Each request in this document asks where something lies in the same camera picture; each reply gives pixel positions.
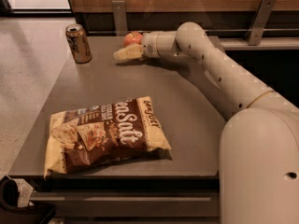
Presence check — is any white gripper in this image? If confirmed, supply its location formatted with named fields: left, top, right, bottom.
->
left=113, top=32, right=159, bottom=61

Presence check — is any red apple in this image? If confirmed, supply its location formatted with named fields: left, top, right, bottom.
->
left=123, top=31, right=143, bottom=47

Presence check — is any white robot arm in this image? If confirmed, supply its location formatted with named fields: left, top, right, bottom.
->
left=114, top=22, right=299, bottom=224

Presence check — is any gold soda can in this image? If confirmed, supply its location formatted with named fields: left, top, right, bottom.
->
left=65, top=24, right=92, bottom=63

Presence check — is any brown sea salt chip bag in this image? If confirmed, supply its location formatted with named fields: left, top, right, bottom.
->
left=44, top=96, right=171, bottom=175

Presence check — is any left metal bracket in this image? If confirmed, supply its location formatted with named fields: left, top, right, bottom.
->
left=112, top=0, right=128, bottom=36

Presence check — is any metal bracket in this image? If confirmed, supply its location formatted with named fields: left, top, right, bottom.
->
left=112, top=0, right=128, bottom=36
left=245, top=0, right=277, bottom=46

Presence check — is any right metal bracket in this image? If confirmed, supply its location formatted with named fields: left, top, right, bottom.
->
left=245, top=0, right=277, bottom=46

